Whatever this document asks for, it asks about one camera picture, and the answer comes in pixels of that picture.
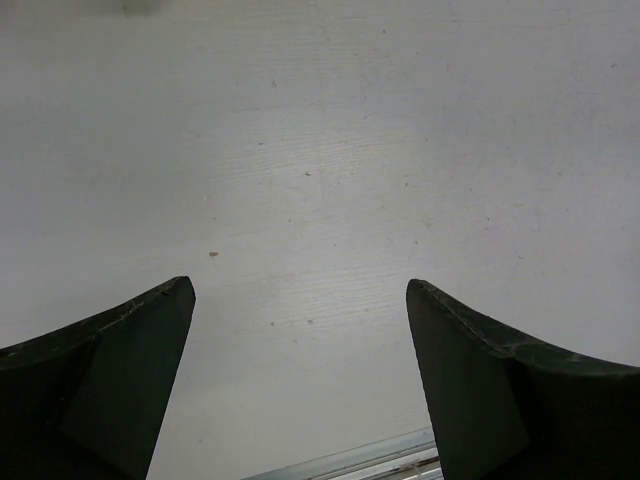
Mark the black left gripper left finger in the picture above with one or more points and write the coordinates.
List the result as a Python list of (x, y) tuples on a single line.
[(87, 401)]

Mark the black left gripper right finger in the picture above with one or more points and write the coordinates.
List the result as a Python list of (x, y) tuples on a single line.
[(506, 405)]

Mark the aluminium table edge rail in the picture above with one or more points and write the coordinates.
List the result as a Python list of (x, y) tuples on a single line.
[(409, 456)]

